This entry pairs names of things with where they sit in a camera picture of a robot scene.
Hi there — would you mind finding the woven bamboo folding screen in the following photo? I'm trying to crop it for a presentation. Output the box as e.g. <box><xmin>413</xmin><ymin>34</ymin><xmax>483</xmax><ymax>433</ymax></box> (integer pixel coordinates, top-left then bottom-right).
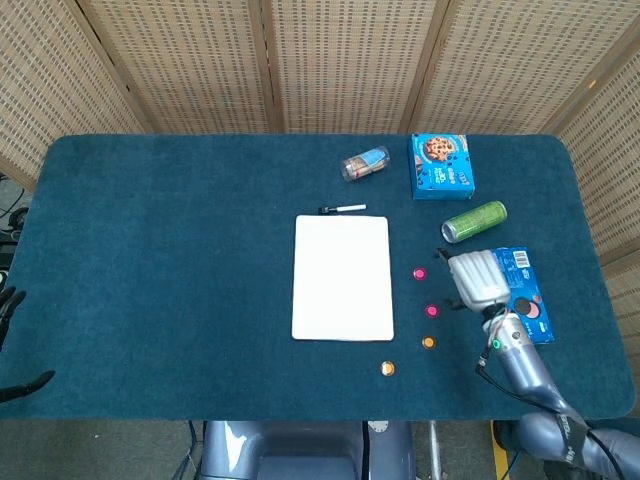
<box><xmin>0</xmin><ymin>0</ymin><xmax>640</xmax><ymax>386</ymax></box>

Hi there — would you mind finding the light blue cookie box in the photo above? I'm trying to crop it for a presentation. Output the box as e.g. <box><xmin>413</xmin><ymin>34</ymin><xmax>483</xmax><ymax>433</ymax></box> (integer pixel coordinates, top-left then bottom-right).
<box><xmin>410</xmin><ymin>133</ymin><xmax>476</xmax><ymax>202</ymax></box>

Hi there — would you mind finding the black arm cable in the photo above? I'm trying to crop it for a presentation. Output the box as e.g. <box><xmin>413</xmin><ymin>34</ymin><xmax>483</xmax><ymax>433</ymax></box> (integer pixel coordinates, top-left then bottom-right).
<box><xmin>474</xmin><ymin>342</ymin><xmax>629</xmax><ymax>480</ymax></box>

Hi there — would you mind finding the dark blue Oreo box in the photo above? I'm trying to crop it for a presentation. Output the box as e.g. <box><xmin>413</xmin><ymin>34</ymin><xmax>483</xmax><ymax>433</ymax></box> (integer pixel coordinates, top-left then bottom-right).
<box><xmin>490</xmin><ymin>245</ymin><xmax>556</xmax><ymax>346</ymax></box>

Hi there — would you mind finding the metal table leg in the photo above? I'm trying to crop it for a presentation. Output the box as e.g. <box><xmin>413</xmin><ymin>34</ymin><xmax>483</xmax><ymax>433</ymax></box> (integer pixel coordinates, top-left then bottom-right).
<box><xmin>427</xmin><ymin>420</ymin><xmax>444</xmax><ymax>480</ymax></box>

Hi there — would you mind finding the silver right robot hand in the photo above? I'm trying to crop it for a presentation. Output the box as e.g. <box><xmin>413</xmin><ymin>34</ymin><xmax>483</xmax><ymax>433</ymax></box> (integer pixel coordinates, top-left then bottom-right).
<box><xmin>434</xmin><ymin>247</ymin><xmax>512</xmax><ymax>316</ymax></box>

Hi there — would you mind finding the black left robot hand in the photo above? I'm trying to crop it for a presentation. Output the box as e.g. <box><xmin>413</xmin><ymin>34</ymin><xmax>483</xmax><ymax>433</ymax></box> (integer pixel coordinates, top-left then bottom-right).
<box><xmin>0</xmin><ymin>286</ymin><xmax>55</xmax><ymax>404</ymax></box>

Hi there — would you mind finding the green drink can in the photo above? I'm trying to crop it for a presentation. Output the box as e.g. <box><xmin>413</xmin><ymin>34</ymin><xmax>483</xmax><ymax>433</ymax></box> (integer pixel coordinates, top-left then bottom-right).
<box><xmin>440</xmin><ymin>200</ymin><xmax>509</xmax><ymax>245</ymax></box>

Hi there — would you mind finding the clear plastic snack jar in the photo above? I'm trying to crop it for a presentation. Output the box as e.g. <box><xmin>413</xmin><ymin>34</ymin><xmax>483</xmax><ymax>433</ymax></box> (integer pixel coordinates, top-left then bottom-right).
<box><xmin>341</xmin><ymin>145</ymin><xmax>392</xmax><ymax>183</ymax></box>

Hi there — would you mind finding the dark teal table mat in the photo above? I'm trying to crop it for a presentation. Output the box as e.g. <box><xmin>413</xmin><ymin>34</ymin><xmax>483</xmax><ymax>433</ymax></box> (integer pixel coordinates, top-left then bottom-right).
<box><xmin>0</xmin><ymin>133</ymin><xmax>637</xmax><ymax>422</ymax></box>

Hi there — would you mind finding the thin blue cable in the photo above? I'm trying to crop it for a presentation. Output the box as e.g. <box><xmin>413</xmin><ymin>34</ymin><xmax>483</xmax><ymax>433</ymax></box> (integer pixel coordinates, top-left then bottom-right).
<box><xmin>174</xmin><ymin>420</ymin><xmax>204</xmax><ymax>480</ymax></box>

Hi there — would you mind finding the black cable clutter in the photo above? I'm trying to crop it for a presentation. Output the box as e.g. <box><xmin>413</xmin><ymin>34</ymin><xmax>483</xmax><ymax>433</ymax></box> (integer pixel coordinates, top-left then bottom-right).
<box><xmin>0</xmin><ymin>172</ymin><xmax>34</xmax><ymax>281</ymax></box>

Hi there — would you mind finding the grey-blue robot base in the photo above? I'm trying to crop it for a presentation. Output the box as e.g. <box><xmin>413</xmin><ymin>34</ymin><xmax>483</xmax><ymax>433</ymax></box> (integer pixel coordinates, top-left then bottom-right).
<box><xmin>199</xmin><ymin>420</ymin><xmax>416</xmax><ymax>480</ymax></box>

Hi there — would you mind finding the white magnetic whiteboard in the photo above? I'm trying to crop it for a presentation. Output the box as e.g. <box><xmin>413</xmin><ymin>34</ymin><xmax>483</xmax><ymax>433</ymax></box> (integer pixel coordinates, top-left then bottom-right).
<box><xmin>291</xmin><ymin>214</ymin><xmax>395</xmax><ymax>343</ymax></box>

